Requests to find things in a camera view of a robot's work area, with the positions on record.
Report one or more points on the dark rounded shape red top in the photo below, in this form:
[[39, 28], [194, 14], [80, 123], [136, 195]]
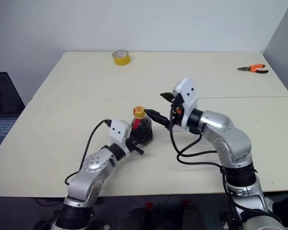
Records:
[[190, 215], [149, 215]]

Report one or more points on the orange black pliers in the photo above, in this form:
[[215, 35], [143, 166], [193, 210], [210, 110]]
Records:
[[255, 68]]

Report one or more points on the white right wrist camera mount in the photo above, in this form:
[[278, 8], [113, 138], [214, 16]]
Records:
[[188, 95]]

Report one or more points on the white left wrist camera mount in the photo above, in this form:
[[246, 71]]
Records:
[[118, 131]]

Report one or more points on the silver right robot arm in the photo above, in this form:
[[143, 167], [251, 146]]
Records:
[[230, 141]]

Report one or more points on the dark drink bottle yellow cap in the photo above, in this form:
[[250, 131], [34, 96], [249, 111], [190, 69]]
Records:
[[144, 129]]

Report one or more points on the dark laptop computer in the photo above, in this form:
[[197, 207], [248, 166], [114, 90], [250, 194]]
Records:
[[2, 95]]

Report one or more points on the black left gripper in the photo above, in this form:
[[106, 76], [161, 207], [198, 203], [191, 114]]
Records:
[[130, 143]]

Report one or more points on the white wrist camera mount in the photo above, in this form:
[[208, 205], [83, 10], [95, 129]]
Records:
[[188, 95], [118, 131]]

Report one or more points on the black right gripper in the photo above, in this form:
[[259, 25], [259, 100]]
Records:
[[176, 117]]

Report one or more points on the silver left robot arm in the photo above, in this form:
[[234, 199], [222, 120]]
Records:
[[86, 182]]

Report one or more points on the yellow tape roll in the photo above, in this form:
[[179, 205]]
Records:
[[121, 58]]

